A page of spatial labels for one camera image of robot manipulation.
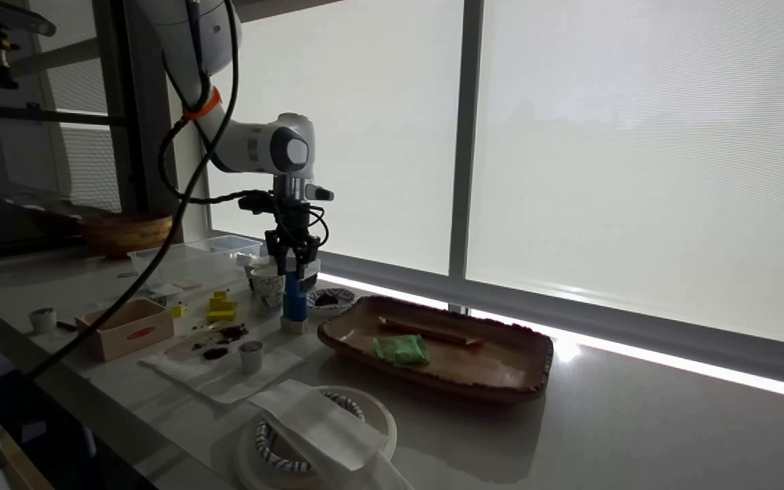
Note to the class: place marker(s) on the green packet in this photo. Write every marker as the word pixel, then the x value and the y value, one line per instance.
pixel 401 348

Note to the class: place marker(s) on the grey window mullion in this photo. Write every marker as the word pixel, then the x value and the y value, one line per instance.
pixel 466 137

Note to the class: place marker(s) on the yellow wooden block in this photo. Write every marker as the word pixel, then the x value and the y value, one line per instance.
pixel 179 312
pixel 225 316
pixel 221 303

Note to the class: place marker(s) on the dark window sill frame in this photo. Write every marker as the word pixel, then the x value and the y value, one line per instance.
pixel 639 316

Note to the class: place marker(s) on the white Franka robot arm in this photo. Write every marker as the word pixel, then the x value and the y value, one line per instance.
pixel 258 139

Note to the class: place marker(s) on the brown stick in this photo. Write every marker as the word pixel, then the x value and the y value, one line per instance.
pixel 430 329

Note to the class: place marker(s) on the black camera rig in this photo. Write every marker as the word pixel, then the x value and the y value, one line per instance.
pixel 21 64

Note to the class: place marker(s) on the white paper towel sheet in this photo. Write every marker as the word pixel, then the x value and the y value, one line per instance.
pixel 220 362

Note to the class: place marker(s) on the grey patterned cup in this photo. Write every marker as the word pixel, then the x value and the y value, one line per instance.
pixel 266 290

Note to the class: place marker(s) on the small white cup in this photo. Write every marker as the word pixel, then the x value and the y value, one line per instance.
pixel 42 320

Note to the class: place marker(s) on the wooden box with red label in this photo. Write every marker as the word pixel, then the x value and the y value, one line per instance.
pixel 129 329

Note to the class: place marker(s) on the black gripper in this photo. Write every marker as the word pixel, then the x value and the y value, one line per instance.
pixel 293 220

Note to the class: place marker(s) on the small black bowl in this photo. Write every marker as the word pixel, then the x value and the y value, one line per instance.
pixel 334 298

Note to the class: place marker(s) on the brown wooden tray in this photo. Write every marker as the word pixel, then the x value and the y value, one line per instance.
pixel 491 362

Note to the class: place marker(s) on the wicker basket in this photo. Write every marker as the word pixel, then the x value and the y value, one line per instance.
pixel 125 233

